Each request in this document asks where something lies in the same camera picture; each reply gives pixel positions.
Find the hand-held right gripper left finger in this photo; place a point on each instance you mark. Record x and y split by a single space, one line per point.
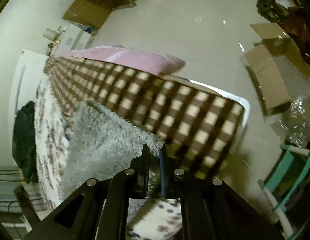
143 172

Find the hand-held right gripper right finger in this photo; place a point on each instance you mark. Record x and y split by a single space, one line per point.
162 172

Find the grey fluffy blanket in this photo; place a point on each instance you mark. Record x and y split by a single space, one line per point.
102 140

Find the brown checkered blanket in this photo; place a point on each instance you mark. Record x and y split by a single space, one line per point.
155 97

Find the pink bed sheet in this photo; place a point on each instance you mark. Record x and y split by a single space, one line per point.
134 57

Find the dark green blanket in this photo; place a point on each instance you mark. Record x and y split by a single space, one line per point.
26 140

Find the teal stool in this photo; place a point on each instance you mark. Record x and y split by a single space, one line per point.
292 170

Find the open flat cardboard box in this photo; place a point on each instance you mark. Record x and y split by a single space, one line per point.
267 75

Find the clear plastic wrap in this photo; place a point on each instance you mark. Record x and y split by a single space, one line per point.
300 120

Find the white nightstand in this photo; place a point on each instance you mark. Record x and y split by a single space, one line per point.
78 40

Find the plastic water bottle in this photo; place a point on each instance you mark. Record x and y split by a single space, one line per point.
88 29

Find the white table lamp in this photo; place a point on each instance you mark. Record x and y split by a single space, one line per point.
50 33

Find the dark bag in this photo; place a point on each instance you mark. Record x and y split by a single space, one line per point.
271 5

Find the brown cloth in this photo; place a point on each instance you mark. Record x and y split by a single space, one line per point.
304 30

